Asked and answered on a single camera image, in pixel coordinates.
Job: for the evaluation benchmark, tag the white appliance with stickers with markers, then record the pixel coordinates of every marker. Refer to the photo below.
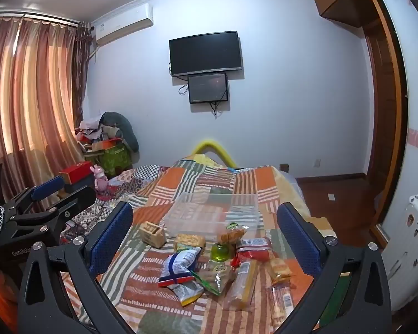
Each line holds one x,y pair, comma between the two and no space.
404,250

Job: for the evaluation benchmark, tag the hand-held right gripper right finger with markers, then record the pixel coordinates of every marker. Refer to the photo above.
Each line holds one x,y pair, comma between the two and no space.
299,240

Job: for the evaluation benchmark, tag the black wall television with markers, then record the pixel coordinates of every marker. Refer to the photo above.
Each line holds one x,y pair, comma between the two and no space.
205,52

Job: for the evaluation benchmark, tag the pile of clothes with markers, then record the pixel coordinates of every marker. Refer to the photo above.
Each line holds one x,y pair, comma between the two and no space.
89,128

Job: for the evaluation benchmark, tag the green jelly cup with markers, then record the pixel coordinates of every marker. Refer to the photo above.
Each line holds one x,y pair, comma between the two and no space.
220,252

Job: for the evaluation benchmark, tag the wood-print snack box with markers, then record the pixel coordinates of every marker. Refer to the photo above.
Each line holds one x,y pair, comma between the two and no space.
151,235

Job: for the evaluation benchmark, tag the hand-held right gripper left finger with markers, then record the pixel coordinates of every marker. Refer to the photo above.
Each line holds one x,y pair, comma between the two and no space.
113,240

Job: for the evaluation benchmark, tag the orange cloth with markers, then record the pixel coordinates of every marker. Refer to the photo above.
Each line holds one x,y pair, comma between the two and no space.
1,302

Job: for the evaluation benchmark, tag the white yellow fries snack bag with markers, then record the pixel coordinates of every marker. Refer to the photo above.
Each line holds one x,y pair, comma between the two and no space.
188,292

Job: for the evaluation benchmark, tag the pink striped curtain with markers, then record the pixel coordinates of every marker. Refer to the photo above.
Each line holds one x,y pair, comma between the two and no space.
31,94

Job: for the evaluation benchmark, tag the clear plastic container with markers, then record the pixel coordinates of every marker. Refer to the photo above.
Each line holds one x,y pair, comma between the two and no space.
209,212

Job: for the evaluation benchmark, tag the bread packet with green clip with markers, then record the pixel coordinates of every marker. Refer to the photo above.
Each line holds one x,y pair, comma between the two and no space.
234,235

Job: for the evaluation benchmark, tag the white air conditioner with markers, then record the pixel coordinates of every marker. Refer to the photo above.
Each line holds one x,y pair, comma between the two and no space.
125,24

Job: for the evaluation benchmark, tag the green snack packet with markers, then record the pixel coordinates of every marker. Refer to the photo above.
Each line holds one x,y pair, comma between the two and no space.
217,276

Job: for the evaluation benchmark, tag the red box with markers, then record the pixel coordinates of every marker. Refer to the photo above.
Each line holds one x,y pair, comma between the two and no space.
76,172

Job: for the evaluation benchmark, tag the pink plush toy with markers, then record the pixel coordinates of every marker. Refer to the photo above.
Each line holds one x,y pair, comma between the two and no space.
100,179

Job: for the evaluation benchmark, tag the sausage stick packet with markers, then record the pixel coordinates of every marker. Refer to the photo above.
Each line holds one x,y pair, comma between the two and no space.
282,302

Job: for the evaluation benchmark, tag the floral checkered quilt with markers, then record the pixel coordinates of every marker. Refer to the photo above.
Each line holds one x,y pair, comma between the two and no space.
132,181

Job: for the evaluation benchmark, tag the small black wall monitor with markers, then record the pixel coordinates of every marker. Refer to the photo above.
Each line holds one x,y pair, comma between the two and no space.
208,87

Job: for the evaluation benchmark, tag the yellow cracker packet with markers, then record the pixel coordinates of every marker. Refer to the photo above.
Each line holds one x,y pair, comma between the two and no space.
190,240

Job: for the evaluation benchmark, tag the yellow blanket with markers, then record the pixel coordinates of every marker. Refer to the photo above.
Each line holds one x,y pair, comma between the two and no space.
289,188

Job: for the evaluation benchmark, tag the yellow curved headboard cushion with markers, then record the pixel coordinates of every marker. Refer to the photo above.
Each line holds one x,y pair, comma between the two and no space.
212,149

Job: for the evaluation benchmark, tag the black box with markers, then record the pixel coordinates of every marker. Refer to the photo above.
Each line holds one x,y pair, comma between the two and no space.
80,185

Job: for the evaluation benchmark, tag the blue white chip bag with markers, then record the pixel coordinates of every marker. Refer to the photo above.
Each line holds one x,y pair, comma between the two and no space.
179,266

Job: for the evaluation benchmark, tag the striped patchwork blanket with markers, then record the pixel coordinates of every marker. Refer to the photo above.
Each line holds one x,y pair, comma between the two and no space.
195,181

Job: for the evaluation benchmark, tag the clear rice cracker packet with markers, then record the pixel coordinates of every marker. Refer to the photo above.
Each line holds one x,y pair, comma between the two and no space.
280,269

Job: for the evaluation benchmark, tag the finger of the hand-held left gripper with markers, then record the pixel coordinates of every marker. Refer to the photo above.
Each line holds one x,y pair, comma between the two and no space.
76,198
47,185

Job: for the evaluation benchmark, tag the long yellow biscuit packet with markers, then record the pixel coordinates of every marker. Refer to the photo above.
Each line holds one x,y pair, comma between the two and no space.
244,285

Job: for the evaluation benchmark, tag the white wall socket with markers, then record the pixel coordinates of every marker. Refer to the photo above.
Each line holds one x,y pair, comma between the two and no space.
317,163

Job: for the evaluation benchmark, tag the wooden door frame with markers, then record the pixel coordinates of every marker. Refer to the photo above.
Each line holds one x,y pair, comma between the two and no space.
386,111

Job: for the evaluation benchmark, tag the green patterned bag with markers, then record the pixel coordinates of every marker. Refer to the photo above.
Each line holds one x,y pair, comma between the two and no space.
113,160

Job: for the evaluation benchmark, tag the dark patterned side curtain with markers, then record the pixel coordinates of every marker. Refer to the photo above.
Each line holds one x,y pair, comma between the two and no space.
82,69

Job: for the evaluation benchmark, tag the red snack bag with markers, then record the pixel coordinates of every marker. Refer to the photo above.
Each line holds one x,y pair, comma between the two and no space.
256,250

